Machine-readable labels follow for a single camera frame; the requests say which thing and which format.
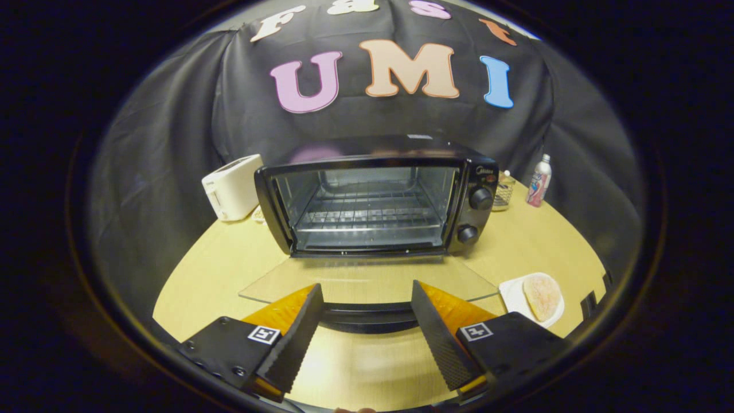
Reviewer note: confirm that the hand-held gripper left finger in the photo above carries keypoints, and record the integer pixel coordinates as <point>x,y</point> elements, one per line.
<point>298,338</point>

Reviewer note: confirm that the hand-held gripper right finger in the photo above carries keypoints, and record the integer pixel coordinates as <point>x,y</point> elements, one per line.
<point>438,338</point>

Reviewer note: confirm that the breaded round bun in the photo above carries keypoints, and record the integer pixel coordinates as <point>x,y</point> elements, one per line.
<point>542,297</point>

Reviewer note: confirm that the black toaster oven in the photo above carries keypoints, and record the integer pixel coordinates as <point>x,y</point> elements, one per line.
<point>373,150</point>

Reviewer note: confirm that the white bread toaster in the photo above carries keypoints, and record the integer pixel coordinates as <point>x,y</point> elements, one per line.
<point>232,189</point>

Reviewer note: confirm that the white square plate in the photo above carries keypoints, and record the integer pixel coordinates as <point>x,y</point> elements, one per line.
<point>513,298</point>

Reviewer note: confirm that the black table edge clamp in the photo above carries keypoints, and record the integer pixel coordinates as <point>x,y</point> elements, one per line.
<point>588,307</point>
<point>606,282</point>

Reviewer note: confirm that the white bottle pink label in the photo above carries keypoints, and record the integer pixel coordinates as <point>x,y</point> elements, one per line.
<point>539,183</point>

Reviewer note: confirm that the black backdrop cloth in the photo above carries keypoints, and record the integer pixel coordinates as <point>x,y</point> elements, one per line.
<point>172,143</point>

